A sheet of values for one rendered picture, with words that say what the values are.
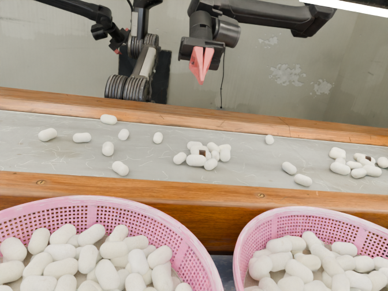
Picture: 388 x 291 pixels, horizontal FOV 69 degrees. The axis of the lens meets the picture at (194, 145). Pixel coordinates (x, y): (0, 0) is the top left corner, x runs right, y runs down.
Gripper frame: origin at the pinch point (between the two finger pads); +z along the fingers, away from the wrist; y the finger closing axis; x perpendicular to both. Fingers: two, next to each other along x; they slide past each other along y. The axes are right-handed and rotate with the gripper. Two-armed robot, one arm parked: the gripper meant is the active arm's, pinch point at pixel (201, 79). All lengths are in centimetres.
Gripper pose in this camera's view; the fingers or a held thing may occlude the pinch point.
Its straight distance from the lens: 63.8
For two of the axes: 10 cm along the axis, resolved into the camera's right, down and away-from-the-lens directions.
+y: 9.8, 0.9, 1.7
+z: 0.0, 8.8, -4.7
